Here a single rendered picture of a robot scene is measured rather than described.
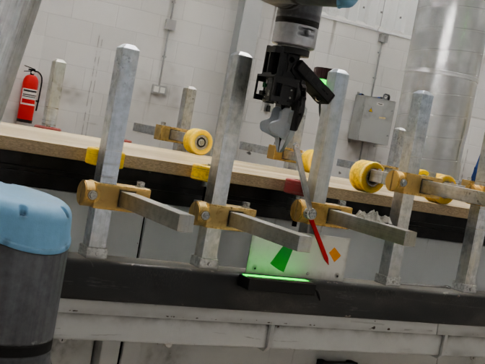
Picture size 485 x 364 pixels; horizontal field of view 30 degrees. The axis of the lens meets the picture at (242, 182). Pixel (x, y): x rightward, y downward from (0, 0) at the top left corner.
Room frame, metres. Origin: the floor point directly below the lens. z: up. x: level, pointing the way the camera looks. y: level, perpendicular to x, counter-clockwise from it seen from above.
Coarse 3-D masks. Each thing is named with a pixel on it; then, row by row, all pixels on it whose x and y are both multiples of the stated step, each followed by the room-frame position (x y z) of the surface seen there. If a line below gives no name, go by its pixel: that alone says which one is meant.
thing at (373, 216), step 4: (360, 212) 1.92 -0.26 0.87; (364, 212) 1.92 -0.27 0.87; (372, 212) 1.90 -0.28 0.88; (376, 212) 1.87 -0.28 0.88; (360, 216) 1.89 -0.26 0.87; (364, 216) 1.89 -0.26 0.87; (368, 216) 1.88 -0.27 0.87; (372, 216) 1.87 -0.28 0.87; (376, 216) 1.87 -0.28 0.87; (380, 216) 1.90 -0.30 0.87; (384, 216) 1.90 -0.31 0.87; (372, 220) 1.86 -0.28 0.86; (376, 220) 1.86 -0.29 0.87; (380, 220) 1.87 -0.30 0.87; (384, 220) 1.88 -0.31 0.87; (388, 220) 1.88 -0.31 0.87
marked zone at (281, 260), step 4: (284, 248) 1.96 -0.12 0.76; (288, 248) 1.96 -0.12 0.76; (280, 252) 1.96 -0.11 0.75; (284, 252) 1.96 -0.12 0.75; (288, 252) 1.97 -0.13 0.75; (276, 256) 1.95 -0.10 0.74; (280, 256) 1.96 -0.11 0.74; (284, 256) 1.96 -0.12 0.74; (288, 256) 1.97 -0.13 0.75; (272, 260) 1.95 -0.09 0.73; (276, 260) 1.95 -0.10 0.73; (280, 260) 1.96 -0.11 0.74; (284, 260) 1.96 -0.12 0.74; (288, 260) 1.97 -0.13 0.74; (272, 264) 1.95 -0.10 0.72; (276, 264) 1.95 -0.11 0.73; (280, 264) 1.96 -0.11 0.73; (284, 264) 1.96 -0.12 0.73; (276, 268) 1.95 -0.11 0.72; (280, 268) 1.96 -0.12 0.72; (284, 268) 1.97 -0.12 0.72
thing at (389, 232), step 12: (288, 204) 2.15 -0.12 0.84; (336, 216) 1.98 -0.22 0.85; (348, 216) 1.95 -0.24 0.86; (348, 228) 1.94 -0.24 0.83; (360, 228) 1.90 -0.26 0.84; (372, 228) 1.87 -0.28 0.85; (384, 228) 1.84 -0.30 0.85; (396, 228) 1.81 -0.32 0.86; (396, 240) 1.80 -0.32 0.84; (408, 240) 1.79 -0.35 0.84
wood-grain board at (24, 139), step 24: (0, 144) 1.82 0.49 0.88; (24, 144) 1.84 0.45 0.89; (48, 144) 1.87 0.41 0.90; (72, 144) 1.96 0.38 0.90; (96, 144) 2.19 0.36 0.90; (144, 168) 1.98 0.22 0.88; (168, 168) 2.01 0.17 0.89; (240, 168) 2.35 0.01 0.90; (264, 168) 2.69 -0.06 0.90; (336, 192) 2.25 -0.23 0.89; (360, 192) 2.28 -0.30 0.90; (384, 192) 2.53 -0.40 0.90; (456, 216) 2.45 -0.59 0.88
